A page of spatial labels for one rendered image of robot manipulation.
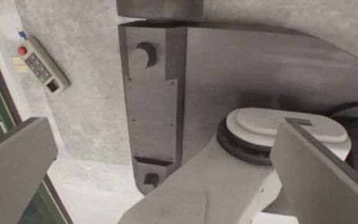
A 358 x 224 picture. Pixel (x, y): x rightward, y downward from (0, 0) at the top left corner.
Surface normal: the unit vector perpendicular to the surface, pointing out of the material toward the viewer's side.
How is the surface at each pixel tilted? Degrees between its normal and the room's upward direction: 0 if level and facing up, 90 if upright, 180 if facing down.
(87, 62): 0
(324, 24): 0
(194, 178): 90
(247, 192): 90
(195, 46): 0
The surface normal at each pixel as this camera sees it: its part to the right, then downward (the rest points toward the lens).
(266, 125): 0.03, -0.88
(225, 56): -0.19, 0.47
